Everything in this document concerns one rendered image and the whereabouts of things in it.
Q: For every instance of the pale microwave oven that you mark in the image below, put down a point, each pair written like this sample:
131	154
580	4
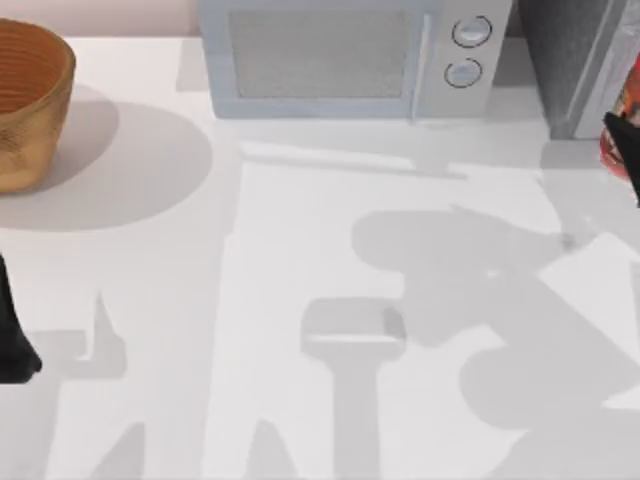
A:
492	75

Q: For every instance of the round microwave knob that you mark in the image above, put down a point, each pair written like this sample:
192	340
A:
471	31
463	73

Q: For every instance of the microwave oven door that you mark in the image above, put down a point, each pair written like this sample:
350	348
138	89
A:
320	55

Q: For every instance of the grey cabinet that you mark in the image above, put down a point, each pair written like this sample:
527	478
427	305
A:
560	65

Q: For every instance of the woven brown basket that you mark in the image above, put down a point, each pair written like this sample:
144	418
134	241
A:
30	100

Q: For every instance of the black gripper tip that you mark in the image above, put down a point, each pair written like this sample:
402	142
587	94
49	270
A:
12	340

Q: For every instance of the red patterned can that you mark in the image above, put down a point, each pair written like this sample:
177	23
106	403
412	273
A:
631	95

